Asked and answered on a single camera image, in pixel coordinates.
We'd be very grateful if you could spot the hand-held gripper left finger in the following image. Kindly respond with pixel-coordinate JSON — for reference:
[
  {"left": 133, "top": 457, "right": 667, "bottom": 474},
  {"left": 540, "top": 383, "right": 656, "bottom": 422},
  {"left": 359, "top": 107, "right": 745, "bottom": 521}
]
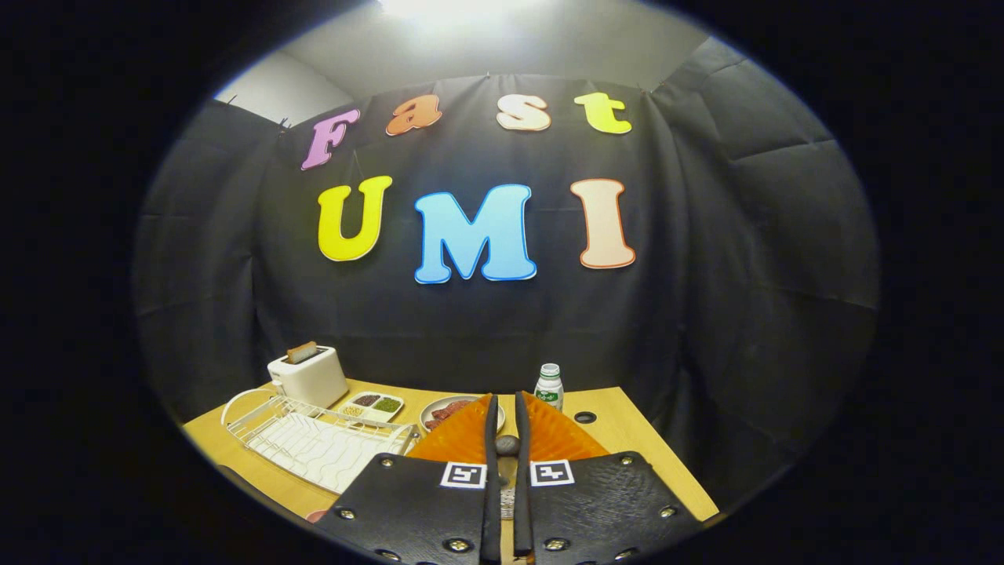
[{"left": 314, "top": 392, "right": 503, "bottom": 565}]

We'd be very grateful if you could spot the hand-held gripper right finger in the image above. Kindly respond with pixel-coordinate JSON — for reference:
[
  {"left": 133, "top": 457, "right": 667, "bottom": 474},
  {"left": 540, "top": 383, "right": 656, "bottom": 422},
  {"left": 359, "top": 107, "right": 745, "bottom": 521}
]
[{"left": 514, "top": 391, "right": 700, "bottom": 565}]

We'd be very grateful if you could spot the wooden handled metal spoon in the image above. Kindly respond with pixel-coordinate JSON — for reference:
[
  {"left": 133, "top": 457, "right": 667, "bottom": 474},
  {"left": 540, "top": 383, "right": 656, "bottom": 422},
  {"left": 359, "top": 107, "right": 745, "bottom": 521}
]
[{"left": 495, "top": 434, "right": 521, "bottom": 491}]

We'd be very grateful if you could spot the white wire dish rack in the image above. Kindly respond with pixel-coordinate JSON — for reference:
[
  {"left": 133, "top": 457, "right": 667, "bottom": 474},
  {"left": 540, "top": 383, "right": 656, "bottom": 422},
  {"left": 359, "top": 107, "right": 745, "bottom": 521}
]
[{"left": 220, "top": 388, "right": 420, "bottom": 495}]

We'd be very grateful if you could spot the grey plate with sausages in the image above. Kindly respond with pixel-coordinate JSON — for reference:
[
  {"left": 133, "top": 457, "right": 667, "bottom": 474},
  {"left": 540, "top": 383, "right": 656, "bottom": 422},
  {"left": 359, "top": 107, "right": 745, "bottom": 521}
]
[{"left": 420, "top": 395, "right": 507, "bottom": 434}]

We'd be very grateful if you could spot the white divided dish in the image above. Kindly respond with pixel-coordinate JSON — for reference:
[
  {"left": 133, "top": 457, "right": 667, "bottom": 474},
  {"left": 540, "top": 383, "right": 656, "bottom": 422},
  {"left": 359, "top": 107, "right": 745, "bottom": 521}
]
[{"left": 337, "top": 392, "right": 406, "bottom": 423}]

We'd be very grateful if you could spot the pile of red sausage pieces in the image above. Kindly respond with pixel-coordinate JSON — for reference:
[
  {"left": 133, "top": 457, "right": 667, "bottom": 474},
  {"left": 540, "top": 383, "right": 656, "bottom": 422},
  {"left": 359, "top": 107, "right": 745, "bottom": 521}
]
[{"left": 425, "top": 400, "right": 471, "bottom": 431}]

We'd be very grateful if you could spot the white green label bottle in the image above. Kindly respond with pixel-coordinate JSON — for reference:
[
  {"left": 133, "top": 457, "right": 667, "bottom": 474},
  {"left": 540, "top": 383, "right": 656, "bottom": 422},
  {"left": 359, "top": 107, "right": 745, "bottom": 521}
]
[{"left": 534, "top": 363, "right": 565, "bottom": 413}]

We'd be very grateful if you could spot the white toaster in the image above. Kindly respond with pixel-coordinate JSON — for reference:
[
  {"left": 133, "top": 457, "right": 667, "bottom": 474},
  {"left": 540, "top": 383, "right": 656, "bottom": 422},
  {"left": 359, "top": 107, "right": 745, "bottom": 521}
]
[{"left": 267, "top": 345, "right": 350, "bottom": 409}]

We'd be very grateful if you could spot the black backdrop cloth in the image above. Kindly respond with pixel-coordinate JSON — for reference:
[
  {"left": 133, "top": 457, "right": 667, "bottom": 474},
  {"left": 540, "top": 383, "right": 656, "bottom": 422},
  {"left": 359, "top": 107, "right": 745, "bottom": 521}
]
[{"left": 132, "top": 35, "right": 883, "bottom": 511}]

